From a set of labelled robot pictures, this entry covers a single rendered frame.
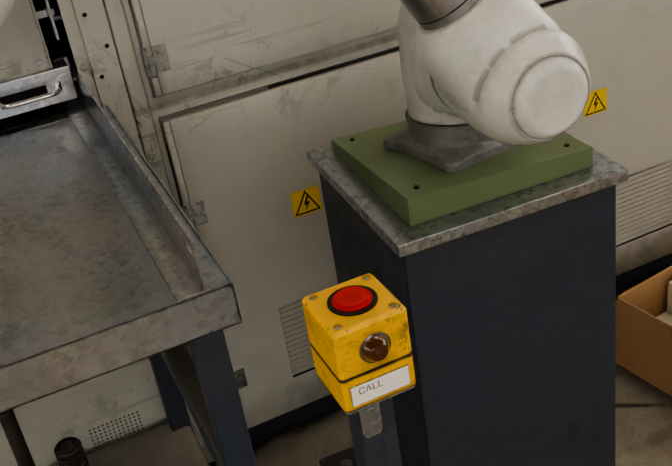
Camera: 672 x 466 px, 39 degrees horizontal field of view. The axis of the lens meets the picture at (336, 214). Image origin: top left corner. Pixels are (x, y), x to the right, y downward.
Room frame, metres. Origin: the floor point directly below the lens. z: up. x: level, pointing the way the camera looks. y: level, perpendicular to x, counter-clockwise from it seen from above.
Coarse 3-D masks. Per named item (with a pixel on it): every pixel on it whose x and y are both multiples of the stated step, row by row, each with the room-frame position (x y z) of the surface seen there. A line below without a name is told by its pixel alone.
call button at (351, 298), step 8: (344, 288) 0.77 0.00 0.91; (352, 288) 0.77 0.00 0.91; (360, 288) 0.77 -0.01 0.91; (336, 296) 0.76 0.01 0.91; (344, 296) 0.76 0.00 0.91; (352, 296) 0.76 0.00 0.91; (360, 296) 0.75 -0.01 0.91; (368, 296) 0.75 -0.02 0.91; (336, 304) 0.75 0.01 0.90; (344, 304) 0.75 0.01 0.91; (352, 304) 0.74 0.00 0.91; (360, 304) 0.74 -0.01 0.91; (368, 304) 0.74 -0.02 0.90
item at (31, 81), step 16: (64, 64) 1.58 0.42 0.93; (16, 80) 1.54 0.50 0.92; (32, 80) 1.54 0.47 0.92; (64, 80) 1.56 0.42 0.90; (0, 96) 1.53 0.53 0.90; (16, 96) 1.53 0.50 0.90; (32, 96) 1.54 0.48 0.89; (64, 96) 1.56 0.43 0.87; (0, 112) 1.52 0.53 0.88; (16, 112) 1.53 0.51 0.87
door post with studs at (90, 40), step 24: (72, 0) 1.55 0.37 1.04; (96, 0) 1.56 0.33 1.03; (72, 24) 1.55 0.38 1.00; (96, 24) 1.56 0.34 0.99; (72, 48) 1.55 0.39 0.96; (96, 48) 1.55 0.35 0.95; (96, 72) 1.55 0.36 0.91; (120, 72) 1.56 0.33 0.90; (96, 96) 1.55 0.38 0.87; (120, 96) 1.56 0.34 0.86; (120, 120) 1.56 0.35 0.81
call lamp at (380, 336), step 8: (368, 336) 0.72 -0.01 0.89; (376, 336) 0.72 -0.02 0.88; (384, 336) 0.72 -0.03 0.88; (360, 344) 0.71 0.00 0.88; (368, 344) 0.71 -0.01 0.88; (376, 344) 0.71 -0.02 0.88; (384, 344) 0.71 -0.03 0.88; (360, 352) 0.71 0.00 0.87; (368, 352) 0.71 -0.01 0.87; (376, 352) 0.71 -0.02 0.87; (384, 352) 0.71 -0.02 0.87; (368, 360) 0.71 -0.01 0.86; (376, 360) 0.71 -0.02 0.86
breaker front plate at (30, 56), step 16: (16, 0) 1.56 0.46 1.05; (16, 16) 1.56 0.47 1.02; (32, 16) 1.57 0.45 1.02; (0, 32) 1.55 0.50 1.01; (16, 32) 1.56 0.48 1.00; (32, 32) 1.56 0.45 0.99; (0, 48) 1.54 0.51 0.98; (16, 48) 1.55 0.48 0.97; (32, 48) 1.56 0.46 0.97; (0, 64) 1.54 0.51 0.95; (16, 64) 1.55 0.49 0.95; (32, 64) 1.56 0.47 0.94; (48, 64) 1.57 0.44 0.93; (0, 80) 1.54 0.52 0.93
